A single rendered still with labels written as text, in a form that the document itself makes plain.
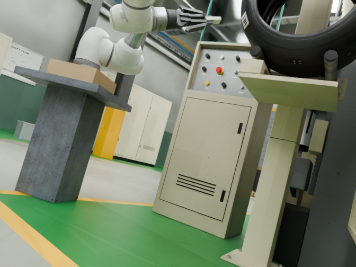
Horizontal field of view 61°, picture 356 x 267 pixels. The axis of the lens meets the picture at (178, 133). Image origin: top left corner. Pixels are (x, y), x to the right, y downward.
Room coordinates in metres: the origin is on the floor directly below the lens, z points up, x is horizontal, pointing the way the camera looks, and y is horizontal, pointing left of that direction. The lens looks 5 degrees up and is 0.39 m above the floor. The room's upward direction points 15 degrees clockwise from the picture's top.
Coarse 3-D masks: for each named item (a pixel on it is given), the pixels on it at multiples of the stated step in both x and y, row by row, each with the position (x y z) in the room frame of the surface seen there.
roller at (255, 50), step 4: (252, 48) 1.20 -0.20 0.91; (256, 48) 1.19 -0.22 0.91; (260, 48) 1.20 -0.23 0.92; (252, 52) 1.20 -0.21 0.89; (256, 52) 1.19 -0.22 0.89; (260, 52) 1.19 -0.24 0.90; (252, 56) 1.21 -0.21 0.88; (256, 56) 1.20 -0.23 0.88; (260, 56) 1.21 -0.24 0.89; (264, 60) 1.26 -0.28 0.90; (268, 68) 1.34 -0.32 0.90
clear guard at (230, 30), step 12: (216, 0) 2.17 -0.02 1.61; (228, 0) 2.12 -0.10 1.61; (240, 0) 2.08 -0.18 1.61; (216, 12) 2.16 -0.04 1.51; (228, 12) 2.11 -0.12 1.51; (240, 12) 2.07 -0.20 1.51; (216, 24) 2.14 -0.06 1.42; (228, 24) 2.10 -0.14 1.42; (240, 24) 2.06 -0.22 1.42; (276, 24) 1.94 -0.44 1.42; (204, 36) 2.18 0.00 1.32; (216, 36) 2.13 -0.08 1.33; (228, 36) 2.09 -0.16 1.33; (240, 36) 2.05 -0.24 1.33
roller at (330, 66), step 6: (330, 54) 1.06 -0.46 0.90; (336, 54) 1.05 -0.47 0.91; (324, 60) 1.09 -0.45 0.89; (330, 60) 1.06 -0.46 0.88; (336, 60) 1.07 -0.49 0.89; (330, 66) 1.10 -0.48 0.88; (336, 66) 1.12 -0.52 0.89; (330, 72) 1.15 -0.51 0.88; (336, 72) 1.17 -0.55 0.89; (330, 78) 1.22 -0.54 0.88; (336, 78) 1.24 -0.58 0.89
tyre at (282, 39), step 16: (256, 0) 1.22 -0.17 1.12; (272, 0) 1.46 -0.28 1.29; (288, 0) 1.45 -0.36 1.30; (352, 0) 1.30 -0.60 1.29; (256, 16) 1.21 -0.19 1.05; (272, 16) 1.46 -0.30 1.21; (352, 16) 1.04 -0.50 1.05; (256, 32) 1.21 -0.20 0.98; (272, 32) 1.17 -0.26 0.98; (320, 32) 1.09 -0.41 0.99; (336, 32) 1.06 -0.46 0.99; (352, 32) 1.06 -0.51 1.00; (272, 48) 1.19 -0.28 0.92; (288, 48) 1.15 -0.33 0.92; (304, 48) 1.12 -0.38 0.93; (320, 48) 1.10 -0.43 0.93; (336, 48) 1.09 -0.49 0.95; (352, 48) 1.11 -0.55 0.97; (272, 64) 1.30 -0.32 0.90; (288, 64) 1.21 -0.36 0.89; (304, 64) 1.18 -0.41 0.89; (320, 64) 1.17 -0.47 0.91
